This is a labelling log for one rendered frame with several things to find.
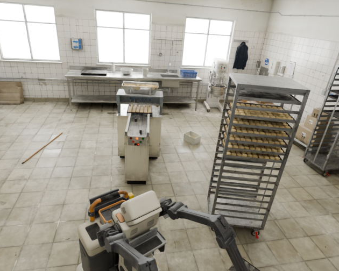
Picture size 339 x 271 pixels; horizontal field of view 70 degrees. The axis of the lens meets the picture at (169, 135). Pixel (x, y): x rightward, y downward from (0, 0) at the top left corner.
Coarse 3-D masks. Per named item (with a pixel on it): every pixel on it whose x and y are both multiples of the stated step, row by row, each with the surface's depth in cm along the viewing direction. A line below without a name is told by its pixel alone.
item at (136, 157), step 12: (132, 120) 369; (144, 120) 373; (132, 132) 332; (144, 132) 335; (132, 156) 340; (144, 156) 341; (132, 168) 348; (144, 168) 350; (132, 180) 358; (144, 180) 359
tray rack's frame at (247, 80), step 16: (240, 80) 226; (256, 80) 232; (272, 80) 237; (288, 80) 243; (304, 96) 216; (288, 144) 237; (272, 192) 264; (208, 208) 309; (224, 208) 311; (240, 208) 313; (240, 224) 288; (256, 224) 290
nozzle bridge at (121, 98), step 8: (120, 96) 379; (128, 96) 371; (136, 96) 372; (144, 96) 373; (152, 96) 374; (160, 96) 377; (120, 104) 391; (136, 104) 382; (144, 104) 382; (152, 104) 383; (160, 104) 380; (160, 112) 398
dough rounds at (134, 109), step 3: (132, 105) 409; (135, 105) 407; (144, 105) 416; (147, 105) 417; (129, 108) 393; (132, 108) 400; (135, 108) 395; (138, 108) 396; (141, 108) 397; (144, 108) 401; (147, 108) 405; (150, 108) 401; (129, 111) 382; (132, 111) 383; (135, 111) 385; (138, 111) 384; (141, 111) 384; (144, 111) 385; (147, 111) 392; (150, 111) 387
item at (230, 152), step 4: (224, 144) 272; (228, 152) 256; (232, 152) 258; (236, 152) 259; (240, 152) 258; (244, 152) 259; (248, 152) 259; (248, 156) 254; (252, 156) 253; (256, 156) 252; (260, 156) 253; (264, 156) 254; (268, 156) 254; (272, 156) 255; (276, 156) 256
